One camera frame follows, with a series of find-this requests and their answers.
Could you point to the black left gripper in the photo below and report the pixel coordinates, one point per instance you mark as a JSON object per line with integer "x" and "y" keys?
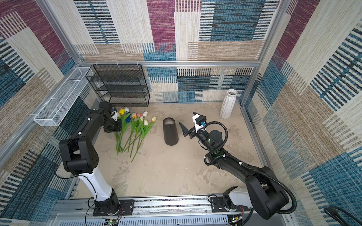
{"x": 117, "y": 129}

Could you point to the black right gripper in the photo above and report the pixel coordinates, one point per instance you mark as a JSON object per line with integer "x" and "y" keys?
{"x": 192, "y": 132}

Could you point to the yellow tulip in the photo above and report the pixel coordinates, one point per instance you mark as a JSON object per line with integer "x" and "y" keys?
{"x": 119, "y": 135}

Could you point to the black tapered vase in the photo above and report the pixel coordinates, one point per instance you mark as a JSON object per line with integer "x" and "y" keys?
{"x": 171, "y": 137}

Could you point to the orange tulip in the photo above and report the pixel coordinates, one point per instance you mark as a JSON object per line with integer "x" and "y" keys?
{"x": 125, "y": 127}

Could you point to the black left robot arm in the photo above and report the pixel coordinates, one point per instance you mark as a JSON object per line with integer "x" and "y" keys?
{"x": 80, "y": 158}

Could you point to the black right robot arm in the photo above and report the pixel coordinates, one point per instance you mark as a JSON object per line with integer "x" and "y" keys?
{"x": 265, "y": 193}

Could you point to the white ribbed vase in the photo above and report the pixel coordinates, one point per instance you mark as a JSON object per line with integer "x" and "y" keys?
{"x": 228, "y": 103}

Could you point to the pink tulip on table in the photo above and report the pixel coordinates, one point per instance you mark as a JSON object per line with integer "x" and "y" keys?
{"x": 139, "y": 115}

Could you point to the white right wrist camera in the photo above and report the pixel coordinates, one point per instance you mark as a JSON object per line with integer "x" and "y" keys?
{"x": 200, "y": 122}

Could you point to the black wire shelf rack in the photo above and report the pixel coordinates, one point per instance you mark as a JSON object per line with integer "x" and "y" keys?
{"x": 122, "y": 85}

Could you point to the white mesh wall basket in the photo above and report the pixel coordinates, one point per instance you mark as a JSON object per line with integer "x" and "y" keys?
{"x": 57, "y": 107}

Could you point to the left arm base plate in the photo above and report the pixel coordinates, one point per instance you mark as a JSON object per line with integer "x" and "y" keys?
{"x": 123, "y": 207}

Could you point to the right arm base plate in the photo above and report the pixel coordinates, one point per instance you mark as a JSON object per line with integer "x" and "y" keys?
{"x": 219, "y": 205}

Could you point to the aluminium front rail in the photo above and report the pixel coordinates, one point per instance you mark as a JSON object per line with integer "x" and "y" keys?
{"x": 148, "y": 206}

